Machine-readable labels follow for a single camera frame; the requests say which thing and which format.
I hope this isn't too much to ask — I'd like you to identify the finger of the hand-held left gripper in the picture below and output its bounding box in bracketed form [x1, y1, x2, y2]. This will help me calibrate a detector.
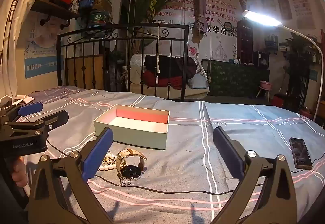
[2, 110, 69, 138]
[0, 97, 43, 123]

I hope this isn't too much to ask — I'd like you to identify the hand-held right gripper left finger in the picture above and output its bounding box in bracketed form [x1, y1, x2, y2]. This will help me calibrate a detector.
[29, 127, 114, 224]

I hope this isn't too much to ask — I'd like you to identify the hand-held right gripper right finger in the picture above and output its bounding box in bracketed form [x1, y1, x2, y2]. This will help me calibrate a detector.
[212, 126, 297, 224]

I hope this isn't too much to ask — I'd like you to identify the pearl bracelet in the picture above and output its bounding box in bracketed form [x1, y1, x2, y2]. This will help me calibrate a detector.
[98, 151, 118, 172]

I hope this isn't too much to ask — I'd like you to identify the beige strap wristwatch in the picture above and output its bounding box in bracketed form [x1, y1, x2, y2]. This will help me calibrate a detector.
[115, 148, 148, 186]

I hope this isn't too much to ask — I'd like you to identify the pale green jewelry box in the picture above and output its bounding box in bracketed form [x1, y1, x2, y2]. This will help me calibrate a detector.
[93, 104, 170, 150]

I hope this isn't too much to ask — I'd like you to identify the person's left hand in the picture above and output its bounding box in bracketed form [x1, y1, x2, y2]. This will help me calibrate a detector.
[10, 156, 28, 188]

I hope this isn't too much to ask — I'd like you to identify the beige cloth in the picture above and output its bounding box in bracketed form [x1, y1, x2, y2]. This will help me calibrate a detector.
[0, 94, 35, 106]

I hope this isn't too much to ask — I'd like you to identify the blue plaid bedsheet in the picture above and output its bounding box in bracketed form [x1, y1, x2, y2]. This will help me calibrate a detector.
[0, 85, 325, 224]

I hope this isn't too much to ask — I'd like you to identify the black smartphone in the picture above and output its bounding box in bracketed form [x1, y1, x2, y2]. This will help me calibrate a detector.
[289, 138, 313, 170]

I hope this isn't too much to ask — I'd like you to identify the green patterned counter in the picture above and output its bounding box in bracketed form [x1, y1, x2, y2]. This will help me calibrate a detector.
[208, 60, 270, 97]

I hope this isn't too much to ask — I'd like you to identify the red bin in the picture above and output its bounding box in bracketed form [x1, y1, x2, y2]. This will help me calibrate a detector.
[275, 93, 290, 110]

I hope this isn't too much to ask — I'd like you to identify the pink stool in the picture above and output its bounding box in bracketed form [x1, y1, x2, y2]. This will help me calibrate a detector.
[255, 80, 273, 101]

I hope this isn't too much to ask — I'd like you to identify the white wicker swing chair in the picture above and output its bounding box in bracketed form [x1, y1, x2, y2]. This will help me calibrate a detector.
[129, 54, 211, 100]

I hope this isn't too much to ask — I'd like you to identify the white curtain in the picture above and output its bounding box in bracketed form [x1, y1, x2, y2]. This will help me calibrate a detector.
[0, 0, 61, 102]

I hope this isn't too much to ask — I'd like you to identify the dark and red clothes pile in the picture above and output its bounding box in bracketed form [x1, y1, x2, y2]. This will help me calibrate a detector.
[142, 55, 197, 87]

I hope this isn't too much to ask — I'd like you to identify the blue water jug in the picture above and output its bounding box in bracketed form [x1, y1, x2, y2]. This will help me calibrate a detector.
[88, 8, 109, 29]

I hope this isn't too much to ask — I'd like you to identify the dark tall cabinet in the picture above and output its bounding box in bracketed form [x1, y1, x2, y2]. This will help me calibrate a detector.
[237, 19, 254, 63]

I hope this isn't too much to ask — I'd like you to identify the blue basket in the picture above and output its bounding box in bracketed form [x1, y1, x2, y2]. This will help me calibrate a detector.
[79, 0, 95, 13]

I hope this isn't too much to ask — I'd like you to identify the white floor lamp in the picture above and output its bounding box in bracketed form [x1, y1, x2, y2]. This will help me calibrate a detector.
[241, 10, 325, 122]

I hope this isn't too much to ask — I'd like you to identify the blue and white wall poster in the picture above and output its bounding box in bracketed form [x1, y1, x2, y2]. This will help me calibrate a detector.
[24, 14, 60, 79]

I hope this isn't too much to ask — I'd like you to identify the black iron bed frame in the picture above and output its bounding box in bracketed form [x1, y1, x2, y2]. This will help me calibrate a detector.
[57, 23, 190, 101]

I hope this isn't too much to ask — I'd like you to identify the wooden wall shelf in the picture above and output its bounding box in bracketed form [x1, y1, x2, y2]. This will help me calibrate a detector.
[30, 0, 82, 29]

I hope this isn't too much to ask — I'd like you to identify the large printed wall poster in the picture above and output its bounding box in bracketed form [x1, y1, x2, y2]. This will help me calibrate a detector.
[152, 0, 239, 62]

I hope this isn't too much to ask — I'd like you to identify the portrait wall poster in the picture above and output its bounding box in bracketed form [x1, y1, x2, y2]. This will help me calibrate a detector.
[286, 0, 316, 30]
[273, 0, 292, 20]

